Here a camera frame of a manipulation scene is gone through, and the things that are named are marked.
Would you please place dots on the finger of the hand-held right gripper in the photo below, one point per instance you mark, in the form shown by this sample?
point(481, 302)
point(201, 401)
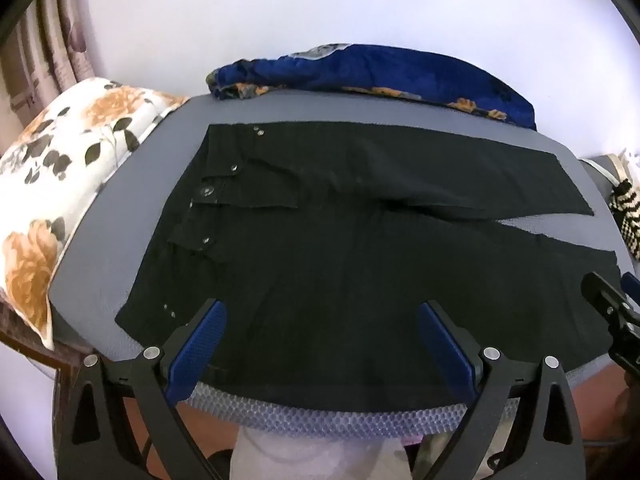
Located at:
point(622, 320)

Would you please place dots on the black pants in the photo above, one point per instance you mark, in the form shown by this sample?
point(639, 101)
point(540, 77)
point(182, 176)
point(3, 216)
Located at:
point(325, 270)

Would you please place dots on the white floral pillow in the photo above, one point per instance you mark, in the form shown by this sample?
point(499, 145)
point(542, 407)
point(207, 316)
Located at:
point(60, 160)

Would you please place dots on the white plastic bag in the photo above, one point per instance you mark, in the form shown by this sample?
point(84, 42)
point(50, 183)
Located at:
point(320, 455)

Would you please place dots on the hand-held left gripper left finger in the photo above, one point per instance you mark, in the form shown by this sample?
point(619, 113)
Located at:
point(200, 345)

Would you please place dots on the black and white striped bag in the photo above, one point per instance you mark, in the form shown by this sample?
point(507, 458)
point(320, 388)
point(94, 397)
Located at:
point(627, 215)

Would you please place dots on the wooden bed frame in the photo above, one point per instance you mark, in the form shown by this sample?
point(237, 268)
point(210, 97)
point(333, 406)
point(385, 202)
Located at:
point(20, 340)

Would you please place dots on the pink curtain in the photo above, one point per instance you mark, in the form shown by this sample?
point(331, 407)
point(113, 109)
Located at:
point(55, 45)

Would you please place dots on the blue floral blanket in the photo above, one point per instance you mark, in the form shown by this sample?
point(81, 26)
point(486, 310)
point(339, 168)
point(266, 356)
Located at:
point(400, 70)

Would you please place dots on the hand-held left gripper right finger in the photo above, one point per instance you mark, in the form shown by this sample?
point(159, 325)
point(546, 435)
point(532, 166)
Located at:
point(447, 345)

